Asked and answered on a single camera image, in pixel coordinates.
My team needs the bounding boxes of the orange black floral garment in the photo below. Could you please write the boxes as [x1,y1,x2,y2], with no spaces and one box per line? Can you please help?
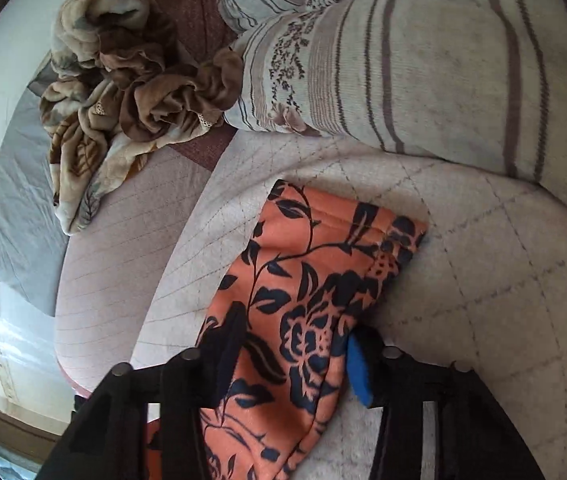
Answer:
[144,178,429,480]

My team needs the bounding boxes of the pink quilted bed cover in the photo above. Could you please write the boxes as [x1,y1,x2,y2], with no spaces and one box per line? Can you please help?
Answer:
[55,132,567,479]

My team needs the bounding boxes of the grey bed sheet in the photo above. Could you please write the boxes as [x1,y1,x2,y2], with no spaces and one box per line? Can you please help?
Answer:
[0,60,69,316]

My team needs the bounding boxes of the brown beige floral blanket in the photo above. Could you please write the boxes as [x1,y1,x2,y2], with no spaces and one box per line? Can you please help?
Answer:
[40,0,244,235]

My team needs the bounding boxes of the striped floral pillow front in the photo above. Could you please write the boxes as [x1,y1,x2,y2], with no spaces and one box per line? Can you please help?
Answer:
[226,0,567,206]

